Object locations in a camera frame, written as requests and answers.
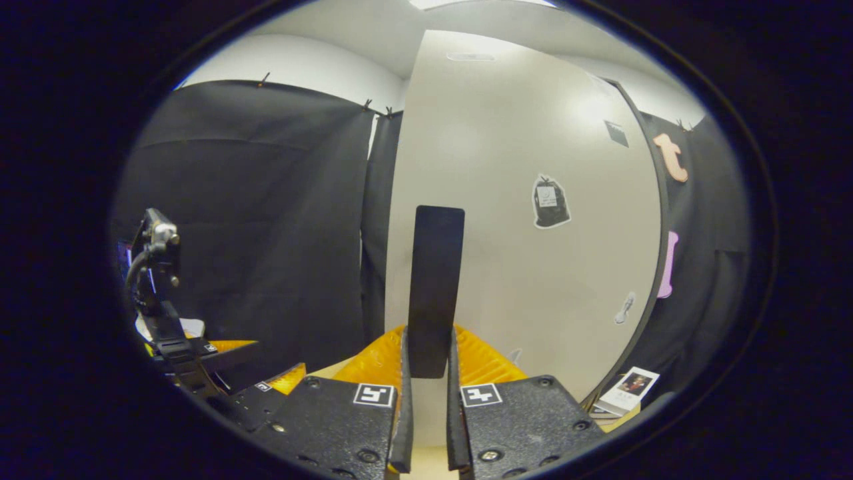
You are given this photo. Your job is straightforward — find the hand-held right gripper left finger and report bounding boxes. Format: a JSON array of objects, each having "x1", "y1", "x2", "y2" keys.
[{"x1": 250, "y1": 325, "x2": 414, "y2": 480}]

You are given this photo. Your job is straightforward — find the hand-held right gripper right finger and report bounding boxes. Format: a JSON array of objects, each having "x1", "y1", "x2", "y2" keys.
[{"x1": 445, "y1": 323, "x2": 610, "y2": 480}]

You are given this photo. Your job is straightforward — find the grey cabinet door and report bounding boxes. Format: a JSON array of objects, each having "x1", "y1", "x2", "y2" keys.
[{"x1": 385, "y1": 30, "x2": 669, "y2": 447}]

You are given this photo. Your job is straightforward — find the black door handle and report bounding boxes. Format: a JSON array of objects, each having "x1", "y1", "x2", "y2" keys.
[{"x1": 408, "y1": 205, "x2": 466, "y2": 379}]

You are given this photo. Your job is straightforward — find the white photo booklet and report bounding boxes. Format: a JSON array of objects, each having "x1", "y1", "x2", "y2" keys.
[{"x1": 596, "y1": 365, "x2": 660, "y2": 417}]

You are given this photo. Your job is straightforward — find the black backdrop cloth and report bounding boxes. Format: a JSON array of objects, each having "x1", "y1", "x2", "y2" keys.
[{"x1": 112, "y1": 80, "x2": 752, "y2": 407}]

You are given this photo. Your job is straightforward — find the ceiling light panel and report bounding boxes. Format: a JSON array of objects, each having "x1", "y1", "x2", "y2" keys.
[{"x1": 410, "y1": 0, "x2": 554, "y2": 9}]

